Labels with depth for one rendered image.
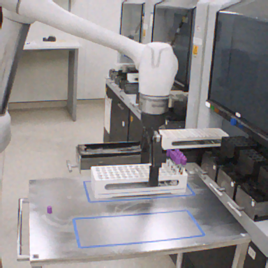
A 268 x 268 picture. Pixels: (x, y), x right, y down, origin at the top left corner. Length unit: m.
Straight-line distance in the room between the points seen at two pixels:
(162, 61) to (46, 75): 4.00
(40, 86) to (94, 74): 0.72
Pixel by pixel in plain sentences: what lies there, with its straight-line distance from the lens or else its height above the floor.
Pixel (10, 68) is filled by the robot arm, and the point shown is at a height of 1.16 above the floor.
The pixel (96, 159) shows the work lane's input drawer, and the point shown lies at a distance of 1.55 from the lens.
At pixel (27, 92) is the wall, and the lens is 5.10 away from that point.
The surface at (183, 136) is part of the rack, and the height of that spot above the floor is 0.86.
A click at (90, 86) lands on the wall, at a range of 5.16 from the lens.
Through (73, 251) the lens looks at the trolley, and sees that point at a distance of 0.99.
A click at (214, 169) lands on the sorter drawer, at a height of 0.78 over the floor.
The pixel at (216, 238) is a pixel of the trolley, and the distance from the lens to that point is 1.08.
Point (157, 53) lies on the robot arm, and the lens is 1.13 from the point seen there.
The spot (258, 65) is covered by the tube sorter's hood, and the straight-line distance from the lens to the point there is 1.42.
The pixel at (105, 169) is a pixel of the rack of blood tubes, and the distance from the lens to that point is 1.26.
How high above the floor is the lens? 1.41
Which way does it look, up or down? 22 degrees down
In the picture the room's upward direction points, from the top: 5 degrees clockwise
